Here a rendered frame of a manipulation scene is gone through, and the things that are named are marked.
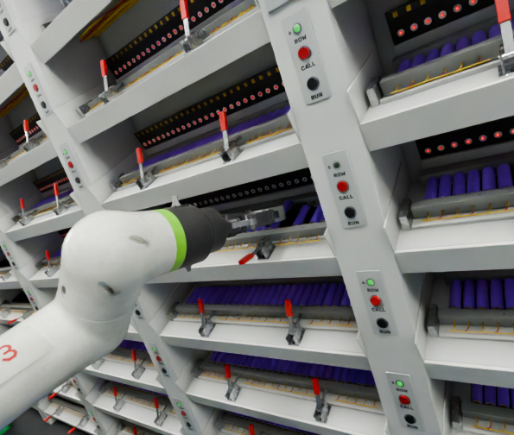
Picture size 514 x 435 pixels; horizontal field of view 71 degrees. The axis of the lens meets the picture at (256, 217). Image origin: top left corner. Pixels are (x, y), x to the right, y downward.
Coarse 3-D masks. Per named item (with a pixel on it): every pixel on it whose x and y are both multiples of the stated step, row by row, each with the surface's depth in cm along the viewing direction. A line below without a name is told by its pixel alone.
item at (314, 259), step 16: (272, 192) 84; (288, 192) 81; (304, 192) 79; (224, 208) 94; (208, 256) 83; (224, 256) 79; (240, 256) 76; (256, 256) 73; (272, 256) 70; (288, 256) 67; (304, 256) 65; (320, 256) 62; (336, 256) 60; (176, 272) 86; (192, 272) 83; (208, 272) 80; (224, 272) 78; (240, 272) 75; (256, 272) 73; (272, 272) 70; (288, 272) 68; (304, 272) 66; (320, 272) 64; (336, 272) 63
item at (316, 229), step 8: (304, 224) 69; (312, 224) 67; (320, 224) 66; (248, 232) 77; (256, 232) 76; (264, 232) 74; (272, 232) 72; (280, 232) 71; (288, 232) 70; (296, 232) 69; (304, 232) 68; (312, 232) 67; (320, 232) 66; (232, 240) 79; (240, 240) 77; (248, 240) 76; (256, 240) 75; (272, 240) 73; (280, 240) 71; (320, 240) 65; (248, 248) 75
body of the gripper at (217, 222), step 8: (200, 208) 57; (208, 208) 58; (208, 216) 55; (216, 216) 56; (216, 224) 55; (224, 224) 57; (216, 232) 55; (224, 232) 56; (216, 240) 55; (224, 240) 57; (216, 248) 57
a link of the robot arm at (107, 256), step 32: (96, 224) 41; (128, 224) 43; (160, 224) 47; (64, 256) 41; (96, 256) 40; (128, 256) 41; (160, 256) 46; (64, 288) 44; (96, 288) 41; (128, 288) 43; (96, 320) 45
